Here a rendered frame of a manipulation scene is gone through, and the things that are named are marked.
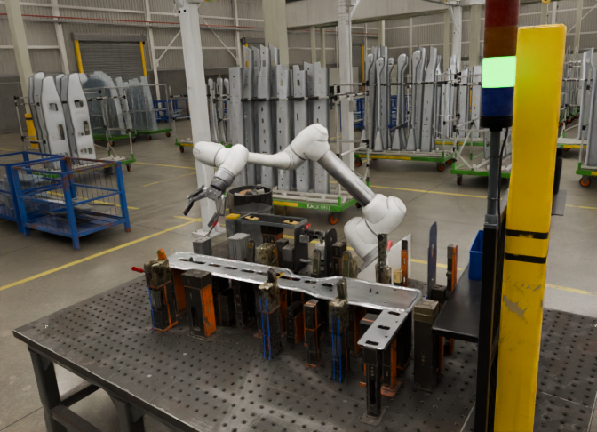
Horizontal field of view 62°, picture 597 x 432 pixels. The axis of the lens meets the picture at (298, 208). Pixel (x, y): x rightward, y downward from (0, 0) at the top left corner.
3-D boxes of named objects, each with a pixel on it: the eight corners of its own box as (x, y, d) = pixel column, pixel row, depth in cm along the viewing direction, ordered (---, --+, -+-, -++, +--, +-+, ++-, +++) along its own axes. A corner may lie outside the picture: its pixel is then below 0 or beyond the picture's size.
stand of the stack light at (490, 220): (472, 244, 119) (482, -14, 104) (477, 236, 125) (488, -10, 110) (503, 248, 116) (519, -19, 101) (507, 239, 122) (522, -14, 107)
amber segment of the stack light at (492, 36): (480, 58, 108) (481, 28, 107) (485, 58, 114) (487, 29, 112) (513, 56, 105) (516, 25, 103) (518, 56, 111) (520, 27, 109)
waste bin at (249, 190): (221, 256, 553) (215, 192, 534) (253, 242, 594) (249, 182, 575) (256, 264, 524) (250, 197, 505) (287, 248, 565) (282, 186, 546)
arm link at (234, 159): (239, 181, 240) (218, 173, 246) (256, 156, 245) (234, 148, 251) (231, 170, 231) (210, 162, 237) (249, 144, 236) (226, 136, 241)
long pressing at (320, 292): (149, 266, 261) (149, 263, 260) (179, 252, 279) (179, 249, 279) (409, 316, 194) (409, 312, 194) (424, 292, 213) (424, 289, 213)
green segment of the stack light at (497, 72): (479, 87, 110) (480, 58, 108) (484, 85, 115) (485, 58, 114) (512, 86, 107) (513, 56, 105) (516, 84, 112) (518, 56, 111)
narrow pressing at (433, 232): (426, 309, 196) (427, 227, 187) (433, 298, 205) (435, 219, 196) (428, 310, 195) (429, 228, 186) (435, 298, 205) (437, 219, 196)
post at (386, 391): (377, 394, 195) (376, 327, 187) (386, 378, 204) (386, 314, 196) (393, 398, 192) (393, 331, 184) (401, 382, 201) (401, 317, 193)
